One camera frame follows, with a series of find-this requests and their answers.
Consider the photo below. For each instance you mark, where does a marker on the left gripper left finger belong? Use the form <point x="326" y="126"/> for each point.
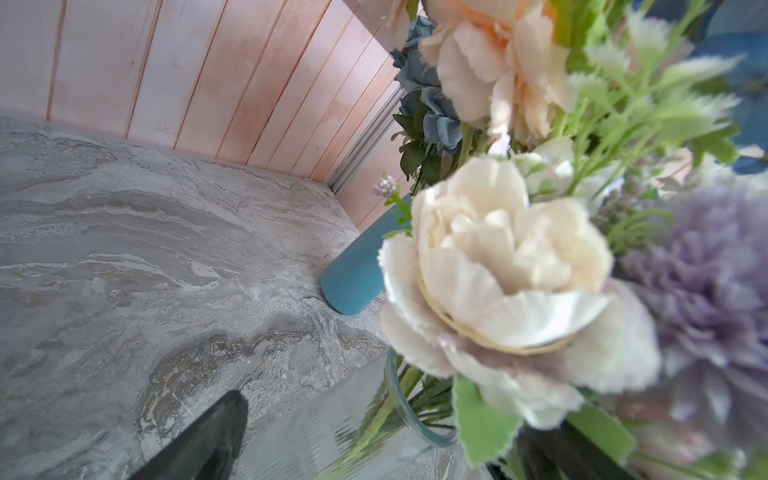
<point x="208" y="448"/>

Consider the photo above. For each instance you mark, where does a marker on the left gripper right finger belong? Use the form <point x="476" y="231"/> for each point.
<point x="565" y="453"/>

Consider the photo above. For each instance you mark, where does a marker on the clear glass vase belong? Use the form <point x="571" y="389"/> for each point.
<point x="387" y="420"/>

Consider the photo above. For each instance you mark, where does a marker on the teal ceramic vase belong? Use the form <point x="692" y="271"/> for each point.
<point x="354" y="279"/>

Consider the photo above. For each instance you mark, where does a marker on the small lilac flower spray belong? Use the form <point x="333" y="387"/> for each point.
<point x="621" y="289"/>

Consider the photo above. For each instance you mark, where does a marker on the dusty blue rose bunch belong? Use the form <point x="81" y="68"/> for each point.
<point x="431" y="128"/>

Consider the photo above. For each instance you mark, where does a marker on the cream peach carnation bunch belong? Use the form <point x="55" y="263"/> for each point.
<point x="501" y="65"/>

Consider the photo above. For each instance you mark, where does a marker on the blue hydrangea flower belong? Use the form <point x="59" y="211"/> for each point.
<point x="712" y="57"/>

